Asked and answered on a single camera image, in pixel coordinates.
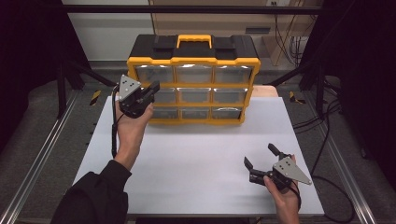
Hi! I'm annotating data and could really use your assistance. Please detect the yellow black organizer box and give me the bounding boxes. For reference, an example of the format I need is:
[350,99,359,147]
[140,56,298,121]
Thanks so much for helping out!
[126,34,262,126]

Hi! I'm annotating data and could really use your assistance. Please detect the black metal stand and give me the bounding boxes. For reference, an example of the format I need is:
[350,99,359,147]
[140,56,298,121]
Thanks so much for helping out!
[55,59,120,119]
[267,59,327,119]

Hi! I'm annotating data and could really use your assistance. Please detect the wooden table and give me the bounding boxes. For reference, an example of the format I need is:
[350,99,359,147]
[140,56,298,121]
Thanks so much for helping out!
[111,84,279,98]

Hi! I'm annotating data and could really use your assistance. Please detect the wooden cabinet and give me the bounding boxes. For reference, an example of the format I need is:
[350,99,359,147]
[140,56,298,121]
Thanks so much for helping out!
[148,0,325,66]

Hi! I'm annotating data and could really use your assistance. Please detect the set of clear drawers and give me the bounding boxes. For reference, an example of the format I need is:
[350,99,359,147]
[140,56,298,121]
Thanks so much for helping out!
[148,64,253,120]

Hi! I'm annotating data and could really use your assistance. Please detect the long black floor cable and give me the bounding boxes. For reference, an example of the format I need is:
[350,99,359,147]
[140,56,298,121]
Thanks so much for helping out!
[309,92,357,224]

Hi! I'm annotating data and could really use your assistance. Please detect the clear plastic drawer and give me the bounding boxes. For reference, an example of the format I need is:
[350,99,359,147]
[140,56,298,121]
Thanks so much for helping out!
[135,64,175,84]

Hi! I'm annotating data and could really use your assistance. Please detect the yellow clamp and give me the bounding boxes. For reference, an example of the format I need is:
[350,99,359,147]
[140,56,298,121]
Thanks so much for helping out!
[89,89,103,106]
[289,91,306,105]

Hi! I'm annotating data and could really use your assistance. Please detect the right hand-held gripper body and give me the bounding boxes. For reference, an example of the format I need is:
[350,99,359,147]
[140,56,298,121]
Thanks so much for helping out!
[248,152,313,192]

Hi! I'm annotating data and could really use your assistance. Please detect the aluminium floor rail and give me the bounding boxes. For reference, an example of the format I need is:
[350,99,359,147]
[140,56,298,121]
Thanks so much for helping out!
[306,92,378,224]
[0,90,78,224]

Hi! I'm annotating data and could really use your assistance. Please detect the right hand-held gripper cable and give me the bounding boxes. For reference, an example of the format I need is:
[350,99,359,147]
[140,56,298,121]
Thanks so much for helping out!
[290,180,303,210]

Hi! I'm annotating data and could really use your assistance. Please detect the right yellow clamp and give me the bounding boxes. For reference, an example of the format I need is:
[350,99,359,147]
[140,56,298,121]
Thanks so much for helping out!
[289,91,306,105]

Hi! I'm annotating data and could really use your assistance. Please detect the black curtain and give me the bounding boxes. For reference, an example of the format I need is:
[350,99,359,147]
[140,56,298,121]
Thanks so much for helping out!
[298,0,396,188]
[0,0,92,157]

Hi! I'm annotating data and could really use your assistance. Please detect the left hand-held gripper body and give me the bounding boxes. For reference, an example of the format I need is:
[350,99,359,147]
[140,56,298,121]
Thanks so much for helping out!
[117,74,156,119]

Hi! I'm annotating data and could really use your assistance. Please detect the person's left hand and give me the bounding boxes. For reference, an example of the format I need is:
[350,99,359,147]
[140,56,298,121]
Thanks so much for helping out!
[113,99,155,172]

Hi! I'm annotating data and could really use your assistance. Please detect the black horizontal bar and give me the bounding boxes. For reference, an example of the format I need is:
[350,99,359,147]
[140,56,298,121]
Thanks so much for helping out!
[62,4,325,15]

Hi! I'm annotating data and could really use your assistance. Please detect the hand-held gripper cable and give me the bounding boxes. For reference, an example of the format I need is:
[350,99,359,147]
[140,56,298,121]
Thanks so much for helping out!
[110,83,122,159]
[290,180,303,210]

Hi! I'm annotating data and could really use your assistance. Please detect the hanging background cables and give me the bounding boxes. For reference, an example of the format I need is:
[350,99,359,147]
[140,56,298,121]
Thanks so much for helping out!
[273,1,312,66]

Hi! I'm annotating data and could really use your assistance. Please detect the person's right hand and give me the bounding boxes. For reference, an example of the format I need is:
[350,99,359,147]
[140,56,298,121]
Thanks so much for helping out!
[262,154,303,219]

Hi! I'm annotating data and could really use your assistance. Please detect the left hand-held gripper cable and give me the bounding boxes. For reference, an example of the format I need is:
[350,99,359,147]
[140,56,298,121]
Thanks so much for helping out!
[110,83,122,159]

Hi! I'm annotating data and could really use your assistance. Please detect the left yellow clamp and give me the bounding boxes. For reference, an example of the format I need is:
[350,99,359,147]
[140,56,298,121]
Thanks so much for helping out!
[89,89,103,106]

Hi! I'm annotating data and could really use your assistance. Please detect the black floor cable bundle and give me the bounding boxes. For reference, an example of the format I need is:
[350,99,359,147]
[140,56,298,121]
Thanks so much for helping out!
[292,99,342,134]

